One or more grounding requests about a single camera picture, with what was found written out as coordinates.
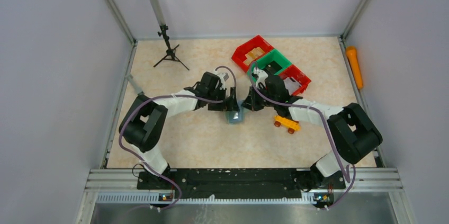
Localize green card holder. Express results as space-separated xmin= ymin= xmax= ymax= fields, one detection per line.
xmin=225 ymin=101 xmax=245 ymax=124

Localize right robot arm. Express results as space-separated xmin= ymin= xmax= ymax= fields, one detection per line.
xmin=244 ymin=72 xmax=383 ymax=184

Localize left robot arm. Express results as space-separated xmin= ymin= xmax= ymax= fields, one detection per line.
xmin=119 ymin=71 xmax=240 ymax=177

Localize clear plastic bags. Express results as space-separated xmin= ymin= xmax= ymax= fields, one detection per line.
xmin=284 ymin=77 xmax=301 ymax=95

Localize black item in green bin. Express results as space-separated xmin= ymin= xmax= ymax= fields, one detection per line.
xmin=263 ymin=61 xmax=283 ymax=75

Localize near red bin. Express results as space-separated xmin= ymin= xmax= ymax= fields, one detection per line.
xmin=279 ymin=65 xmax=311 ymax=95

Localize green bin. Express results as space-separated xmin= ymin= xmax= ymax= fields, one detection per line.
xmin=246 ymin=49 xmax=293 ymax=80

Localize yellow toy car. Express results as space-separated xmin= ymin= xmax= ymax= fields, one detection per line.
xmin=274 ymin=115 xmax=301 ymax=135

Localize wooden blocks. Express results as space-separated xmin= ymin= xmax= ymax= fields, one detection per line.
xmin=243 ymin=47 xmax=265 ymax=66

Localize small grey tool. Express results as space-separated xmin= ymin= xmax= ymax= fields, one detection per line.
xmin=125 ymin=74 xmax=144 ymax=95

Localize orange flashlight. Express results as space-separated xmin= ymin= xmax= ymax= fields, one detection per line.
xmin=346 ymin=46 xmax=364 ymax=89

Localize black tripod with grey tube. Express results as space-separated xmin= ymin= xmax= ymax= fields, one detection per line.
xmin=149 ymin=0 xmax=190 ymax=71

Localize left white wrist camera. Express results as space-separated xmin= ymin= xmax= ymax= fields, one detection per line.
xmin=214 ymin=71 xmax=229 ymax=89

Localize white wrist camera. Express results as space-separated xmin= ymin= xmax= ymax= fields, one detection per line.
xmin=214 ymin=71 xmax=229 ymax=89
xmin=250 ymin=68 xmax=268 ymax=89

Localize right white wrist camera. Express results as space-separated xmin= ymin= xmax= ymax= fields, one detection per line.
xmin=250 ymin=68 xmax=268 ymax=89

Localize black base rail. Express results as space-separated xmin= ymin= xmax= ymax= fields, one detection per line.
xmin=137 ymin=168 xmax=346 ymax=199

